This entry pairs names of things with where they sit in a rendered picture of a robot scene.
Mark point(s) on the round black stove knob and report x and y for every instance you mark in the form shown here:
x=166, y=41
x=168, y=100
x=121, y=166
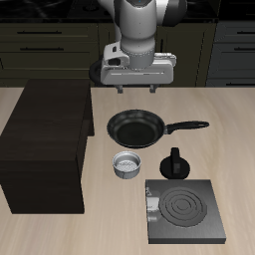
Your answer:
x=175, y=166

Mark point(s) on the dark grey stove plate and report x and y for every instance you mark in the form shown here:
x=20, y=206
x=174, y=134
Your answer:
x=186, y=212

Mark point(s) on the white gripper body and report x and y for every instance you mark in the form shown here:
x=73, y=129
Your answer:
x=139, y=75

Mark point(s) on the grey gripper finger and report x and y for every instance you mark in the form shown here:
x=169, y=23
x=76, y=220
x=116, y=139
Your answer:
x=119, y=89
x=152, y=89

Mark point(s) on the grey fluted ramekin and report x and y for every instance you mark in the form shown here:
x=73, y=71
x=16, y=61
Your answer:
x=126, y=165

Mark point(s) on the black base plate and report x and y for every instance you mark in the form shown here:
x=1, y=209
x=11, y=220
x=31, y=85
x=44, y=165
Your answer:
x=94, y=71

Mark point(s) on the dark wooden cabinet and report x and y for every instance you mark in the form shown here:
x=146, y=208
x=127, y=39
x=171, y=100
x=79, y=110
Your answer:
x=43, y=142

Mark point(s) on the dark olive kitchen cupboards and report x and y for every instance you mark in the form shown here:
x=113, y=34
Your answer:
x=53, y=50

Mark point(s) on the black frying pan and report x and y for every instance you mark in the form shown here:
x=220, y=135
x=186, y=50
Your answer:
x=136, y=130

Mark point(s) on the dark grey kitchen drawers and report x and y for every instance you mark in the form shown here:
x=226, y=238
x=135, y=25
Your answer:
x=232, y=53

